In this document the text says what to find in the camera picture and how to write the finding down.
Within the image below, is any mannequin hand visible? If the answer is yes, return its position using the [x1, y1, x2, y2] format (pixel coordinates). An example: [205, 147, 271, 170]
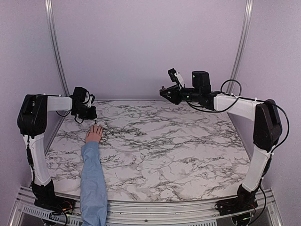
[85, 124, 103, 144]

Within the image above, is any right aluminium frame post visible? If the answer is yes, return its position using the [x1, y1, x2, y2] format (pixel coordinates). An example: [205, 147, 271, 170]
[230, 0, 254, 79]

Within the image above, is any front aluminium rail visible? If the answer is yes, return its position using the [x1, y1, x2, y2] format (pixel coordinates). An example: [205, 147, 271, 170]
[8, 187, 283, 226]

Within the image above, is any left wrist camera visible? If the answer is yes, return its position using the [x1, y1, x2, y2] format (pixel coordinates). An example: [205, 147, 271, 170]
[83, 93, 95, 108]

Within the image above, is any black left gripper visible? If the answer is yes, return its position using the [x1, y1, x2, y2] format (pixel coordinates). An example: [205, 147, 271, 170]
[73, 104, 96, 120]

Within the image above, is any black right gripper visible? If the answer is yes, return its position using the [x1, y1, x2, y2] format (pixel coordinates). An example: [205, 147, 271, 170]
[160, 84, 201, 105]

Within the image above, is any aluminium frame post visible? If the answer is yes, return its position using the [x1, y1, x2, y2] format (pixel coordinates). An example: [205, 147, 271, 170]
[230, 0, 254, 79]
[45, 0, 70, 96]

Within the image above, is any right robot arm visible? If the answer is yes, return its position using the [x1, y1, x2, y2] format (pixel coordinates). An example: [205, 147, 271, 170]
[159, 68, 283, 216]

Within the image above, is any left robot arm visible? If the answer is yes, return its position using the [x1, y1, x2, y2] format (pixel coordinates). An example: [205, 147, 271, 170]
[17, 87, 97, 211]

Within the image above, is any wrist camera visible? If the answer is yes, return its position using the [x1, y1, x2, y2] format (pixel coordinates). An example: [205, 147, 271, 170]
[167, 68, 185, 87]
[83, 93, 95, 108]

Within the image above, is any left aluminium frame post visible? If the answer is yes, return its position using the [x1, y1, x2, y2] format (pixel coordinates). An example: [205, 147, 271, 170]
[45, 0, 70, 96]

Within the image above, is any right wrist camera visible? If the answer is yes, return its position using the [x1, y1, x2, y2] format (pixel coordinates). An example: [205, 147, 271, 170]
[167, 68, 185, 87]

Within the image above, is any blue sleeved forearm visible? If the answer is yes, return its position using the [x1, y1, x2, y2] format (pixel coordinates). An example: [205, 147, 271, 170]
[80, 141, 108, 226]

